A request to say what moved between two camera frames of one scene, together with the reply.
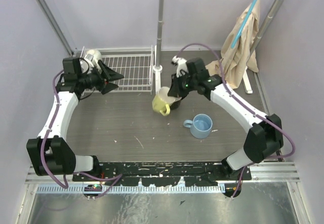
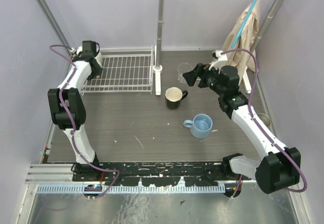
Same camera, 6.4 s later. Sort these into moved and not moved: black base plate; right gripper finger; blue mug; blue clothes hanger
Moved: right gripper finger
Not moved: blue mug; black base plate; blue clothes hanger
